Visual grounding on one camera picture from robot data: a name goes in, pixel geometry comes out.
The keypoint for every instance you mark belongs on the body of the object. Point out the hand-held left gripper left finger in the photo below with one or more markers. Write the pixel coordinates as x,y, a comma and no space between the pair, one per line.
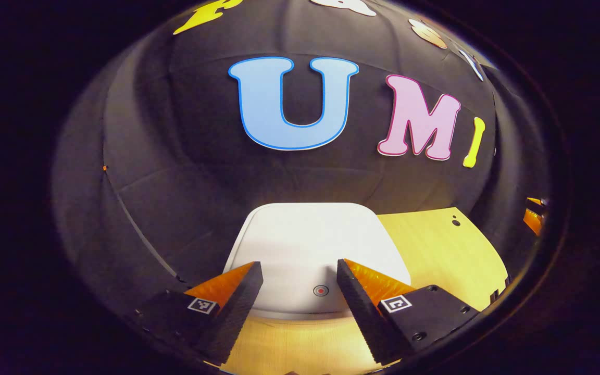
235,317

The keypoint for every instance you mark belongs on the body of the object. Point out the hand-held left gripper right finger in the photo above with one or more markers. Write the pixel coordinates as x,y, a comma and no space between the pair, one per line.
365,317

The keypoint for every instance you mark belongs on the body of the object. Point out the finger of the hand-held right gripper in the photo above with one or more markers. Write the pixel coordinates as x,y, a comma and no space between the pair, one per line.
535,201
533,221

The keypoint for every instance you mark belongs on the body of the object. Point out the grey desktop garbage bin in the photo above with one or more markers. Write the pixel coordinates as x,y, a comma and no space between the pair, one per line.
305,234

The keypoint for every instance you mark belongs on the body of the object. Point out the wooden desktop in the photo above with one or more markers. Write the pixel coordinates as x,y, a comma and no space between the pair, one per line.
435,250

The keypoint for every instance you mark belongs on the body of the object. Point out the black backdrop cloth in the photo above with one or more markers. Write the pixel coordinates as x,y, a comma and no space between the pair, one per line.
175,172

